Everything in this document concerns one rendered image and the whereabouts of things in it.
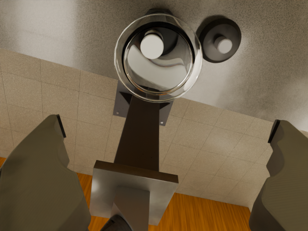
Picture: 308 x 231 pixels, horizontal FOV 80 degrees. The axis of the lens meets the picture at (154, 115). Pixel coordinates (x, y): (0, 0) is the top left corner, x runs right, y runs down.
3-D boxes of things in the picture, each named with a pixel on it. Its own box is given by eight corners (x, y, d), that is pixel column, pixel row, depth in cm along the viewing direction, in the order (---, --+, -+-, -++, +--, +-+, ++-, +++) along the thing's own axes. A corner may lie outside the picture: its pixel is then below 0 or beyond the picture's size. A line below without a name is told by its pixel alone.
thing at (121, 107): (164, 125, 171) (168, 228, 95) (112, 114, 166) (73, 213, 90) (181, 77, 145) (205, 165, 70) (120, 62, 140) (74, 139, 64)
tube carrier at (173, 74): (185, 5, 38) (209, 13, 20) (181, 59, 43) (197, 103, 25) (132, 6, 38) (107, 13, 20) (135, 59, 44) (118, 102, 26)
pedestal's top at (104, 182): (157, 217, 90) (157, 226, 86) (91, 206, 86) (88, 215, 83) (178, 174, 73) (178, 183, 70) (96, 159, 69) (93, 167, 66)
